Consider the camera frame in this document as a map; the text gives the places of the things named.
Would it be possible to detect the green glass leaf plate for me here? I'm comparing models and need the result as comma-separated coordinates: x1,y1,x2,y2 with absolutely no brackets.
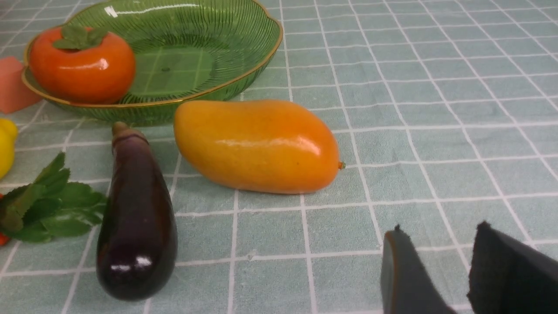
21,0,283,125

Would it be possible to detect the dark purple plastic eggplant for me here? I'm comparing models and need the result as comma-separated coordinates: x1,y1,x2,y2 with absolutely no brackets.
96,122,178,301

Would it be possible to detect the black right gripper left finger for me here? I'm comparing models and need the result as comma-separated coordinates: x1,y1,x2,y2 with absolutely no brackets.
380,225,455,314

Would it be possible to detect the orange plastic carrot with leaves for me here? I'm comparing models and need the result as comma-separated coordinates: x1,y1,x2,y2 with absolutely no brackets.
0,152,106,243

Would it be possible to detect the salmon pink foam cube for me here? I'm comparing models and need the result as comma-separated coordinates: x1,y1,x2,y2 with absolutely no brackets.
0,56,42,115

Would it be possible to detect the yellow plastic lemon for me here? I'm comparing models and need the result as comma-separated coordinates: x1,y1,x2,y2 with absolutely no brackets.
0,119,18,179

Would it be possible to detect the orange yellow plastic mango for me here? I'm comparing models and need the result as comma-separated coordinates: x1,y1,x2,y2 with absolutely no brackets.
174,99,345,195

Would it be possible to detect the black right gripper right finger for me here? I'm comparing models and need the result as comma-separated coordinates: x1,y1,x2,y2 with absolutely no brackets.
467,222,558,314

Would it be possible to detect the orange plastic persimmon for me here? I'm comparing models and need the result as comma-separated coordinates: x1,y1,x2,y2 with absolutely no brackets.
28,24,136,105

